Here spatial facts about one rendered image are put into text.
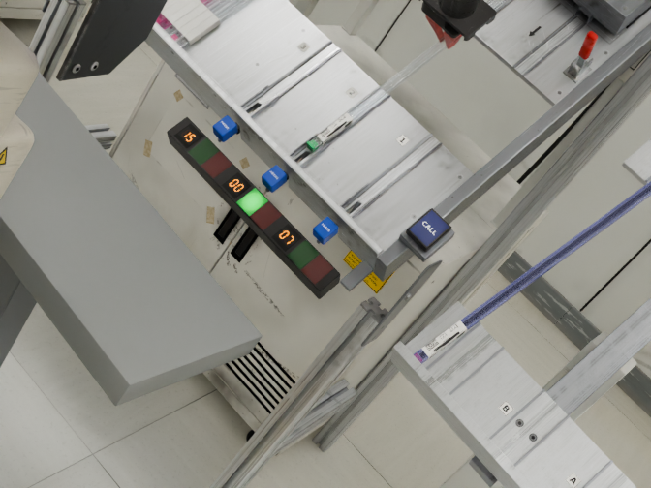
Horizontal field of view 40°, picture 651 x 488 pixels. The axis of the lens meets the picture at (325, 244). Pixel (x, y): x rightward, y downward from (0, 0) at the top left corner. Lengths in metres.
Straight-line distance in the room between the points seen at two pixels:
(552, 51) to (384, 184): 0.36
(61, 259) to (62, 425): 0.70
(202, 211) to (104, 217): 0.63
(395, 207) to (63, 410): 0.81
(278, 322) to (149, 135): 0.47
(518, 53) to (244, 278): 0.70
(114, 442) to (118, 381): 0.77
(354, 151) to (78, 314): 0.49
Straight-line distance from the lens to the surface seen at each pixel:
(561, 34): 1.50
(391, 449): 2.21
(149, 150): 1.88
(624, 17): 1.47
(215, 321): 1.15
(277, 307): 1.75
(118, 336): 1.05
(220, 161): 1.33
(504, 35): 1.47
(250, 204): 1.29
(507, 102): 3.23
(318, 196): 1.27
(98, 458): 1.74
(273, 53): 1.41
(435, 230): 1.23
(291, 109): 1.35
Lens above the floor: 1.29
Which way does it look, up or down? 29 degrees down
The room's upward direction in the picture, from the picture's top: 37 degrees clockwise
